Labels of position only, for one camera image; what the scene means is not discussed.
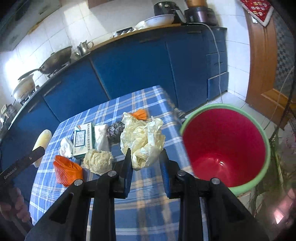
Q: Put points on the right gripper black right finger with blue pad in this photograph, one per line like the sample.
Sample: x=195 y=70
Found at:
x=208 y=209

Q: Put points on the dark wok pan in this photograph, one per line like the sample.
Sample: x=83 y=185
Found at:
x=54 y=62

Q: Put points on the orange plastic bag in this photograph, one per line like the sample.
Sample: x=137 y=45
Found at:
x=140 y=114

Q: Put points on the gas stove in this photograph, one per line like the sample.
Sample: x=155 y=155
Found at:
x=44 y=78

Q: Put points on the white bowl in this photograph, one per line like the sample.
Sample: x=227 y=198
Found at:
x=160 y=20

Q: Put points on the cream foam roll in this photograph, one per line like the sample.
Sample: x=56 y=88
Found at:
x=43 y=139

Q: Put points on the red patterned cloth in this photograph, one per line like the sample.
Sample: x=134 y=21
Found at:
x=260 y=10

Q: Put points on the white green medicine box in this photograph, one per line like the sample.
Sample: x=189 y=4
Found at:
x=83 y=140

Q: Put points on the red bin green rim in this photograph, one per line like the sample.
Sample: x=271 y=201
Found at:
x=227 y=143

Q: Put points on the dark rice cooker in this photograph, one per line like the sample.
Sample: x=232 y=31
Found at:
x=201 y=14

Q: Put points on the wooden door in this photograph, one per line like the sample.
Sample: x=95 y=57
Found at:
x=271 y=57

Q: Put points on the cream paper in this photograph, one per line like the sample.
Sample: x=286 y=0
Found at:
x=144 y=140
x=98 y=162

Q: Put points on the green onions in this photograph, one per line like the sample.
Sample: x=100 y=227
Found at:
x=270 y=188

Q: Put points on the steel kettle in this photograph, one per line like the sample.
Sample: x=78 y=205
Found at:
x=84 y=48

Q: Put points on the person's left hand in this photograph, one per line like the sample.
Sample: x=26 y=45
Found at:
x=22 y=211

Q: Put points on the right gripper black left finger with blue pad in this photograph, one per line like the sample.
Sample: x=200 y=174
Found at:
x=86 y=208

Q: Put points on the black air fryer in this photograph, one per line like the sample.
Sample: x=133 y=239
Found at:
x=169 y=7

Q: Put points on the white cooking pot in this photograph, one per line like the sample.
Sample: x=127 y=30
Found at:
x=24 y=88

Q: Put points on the black patterned crumpled bag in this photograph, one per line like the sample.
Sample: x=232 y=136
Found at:
x=114 y=132

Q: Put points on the brown inner pot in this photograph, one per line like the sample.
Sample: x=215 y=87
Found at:
x=196 y=3

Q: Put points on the range hood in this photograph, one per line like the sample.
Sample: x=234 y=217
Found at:
x=22 y=16

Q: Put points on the white tissue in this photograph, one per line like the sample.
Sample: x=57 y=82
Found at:
x=66 y=148

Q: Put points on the blue plaid tablecloth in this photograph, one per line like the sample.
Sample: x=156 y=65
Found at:
x=147 y=213

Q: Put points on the blue kitchen cabinets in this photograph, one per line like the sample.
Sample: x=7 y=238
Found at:
x=188 y=62

